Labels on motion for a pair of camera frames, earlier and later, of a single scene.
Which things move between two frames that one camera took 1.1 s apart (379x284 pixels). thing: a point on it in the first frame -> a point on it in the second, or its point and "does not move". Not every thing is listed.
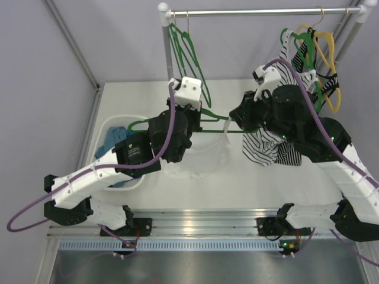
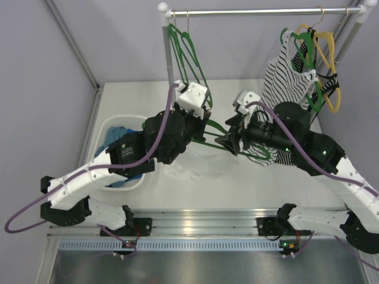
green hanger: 205,110 -> 212,123
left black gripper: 193,119 does not move
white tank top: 209,155 does not move
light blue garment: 115,135 does not move
